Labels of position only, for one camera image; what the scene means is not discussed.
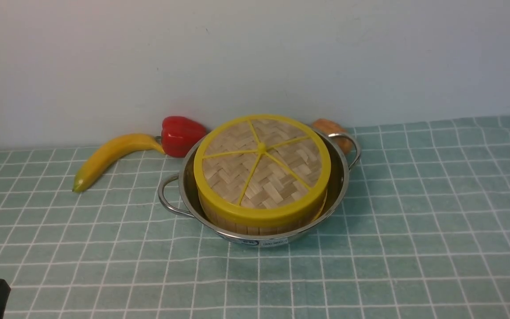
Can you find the stainless steel pot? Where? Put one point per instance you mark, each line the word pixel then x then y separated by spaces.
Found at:
pixel 337 187

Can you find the green checkered tablecloth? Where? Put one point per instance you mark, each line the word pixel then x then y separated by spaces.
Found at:
pixel 423 232

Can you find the woven bamboo steamer lid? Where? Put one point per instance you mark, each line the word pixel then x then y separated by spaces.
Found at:
pixel 262 162

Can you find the yellow plastic banana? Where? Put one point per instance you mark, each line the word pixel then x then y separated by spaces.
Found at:
pixel 108 154

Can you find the yellow bamboo steamer basket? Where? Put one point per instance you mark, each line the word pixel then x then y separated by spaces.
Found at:
pixel 263 222

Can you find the red bell pepper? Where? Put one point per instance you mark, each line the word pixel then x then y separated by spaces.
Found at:
pixel 179 135

